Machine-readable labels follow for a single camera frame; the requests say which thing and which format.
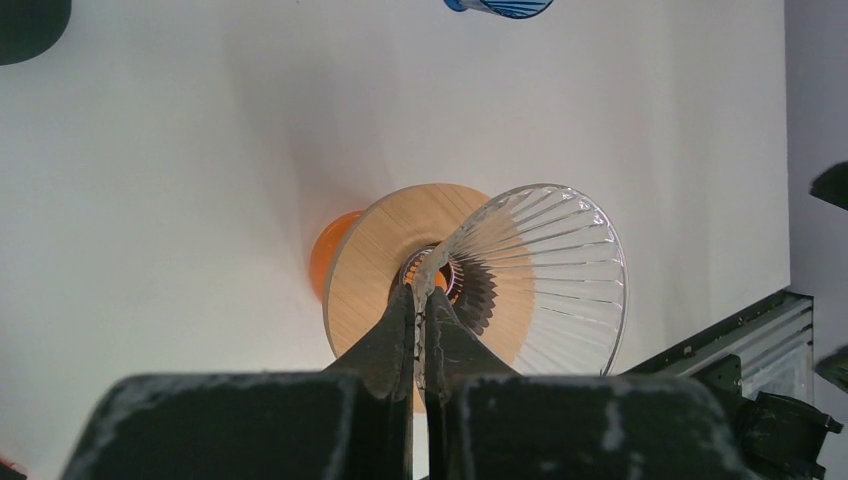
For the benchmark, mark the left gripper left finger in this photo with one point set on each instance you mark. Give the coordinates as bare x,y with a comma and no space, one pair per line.
351,420

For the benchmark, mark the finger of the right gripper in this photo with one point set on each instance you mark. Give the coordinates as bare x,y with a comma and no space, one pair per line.
833,368
831,186

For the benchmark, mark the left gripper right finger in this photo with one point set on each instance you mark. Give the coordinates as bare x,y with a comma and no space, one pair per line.
487,422

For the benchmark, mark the wooden dripper ring holder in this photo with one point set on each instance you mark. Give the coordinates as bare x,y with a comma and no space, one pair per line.
375,248

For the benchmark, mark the clear glass dripper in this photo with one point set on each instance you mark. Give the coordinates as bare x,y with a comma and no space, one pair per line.
539,278

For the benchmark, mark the orange glass carafe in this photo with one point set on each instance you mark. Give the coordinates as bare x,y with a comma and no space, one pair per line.
329,240

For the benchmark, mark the blue glass dripper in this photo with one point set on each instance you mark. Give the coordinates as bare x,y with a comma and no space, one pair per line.
512,9

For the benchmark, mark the red black carafe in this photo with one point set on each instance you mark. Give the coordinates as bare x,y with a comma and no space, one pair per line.
31,27

